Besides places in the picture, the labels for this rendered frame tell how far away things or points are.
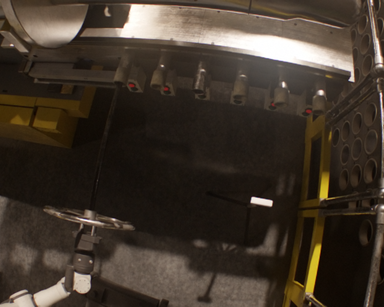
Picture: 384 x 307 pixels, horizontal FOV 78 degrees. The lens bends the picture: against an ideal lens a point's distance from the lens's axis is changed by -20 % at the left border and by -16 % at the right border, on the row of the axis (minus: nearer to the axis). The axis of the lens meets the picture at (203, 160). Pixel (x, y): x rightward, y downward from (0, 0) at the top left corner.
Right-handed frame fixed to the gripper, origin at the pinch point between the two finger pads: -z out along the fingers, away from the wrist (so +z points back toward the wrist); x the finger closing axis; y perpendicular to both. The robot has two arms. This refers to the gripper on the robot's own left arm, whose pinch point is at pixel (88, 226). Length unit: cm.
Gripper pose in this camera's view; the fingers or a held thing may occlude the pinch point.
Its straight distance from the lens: 116.3
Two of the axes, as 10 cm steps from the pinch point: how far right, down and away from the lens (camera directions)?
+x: -9.9, -1.5, 0.4
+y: 0.1, 1.9, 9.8
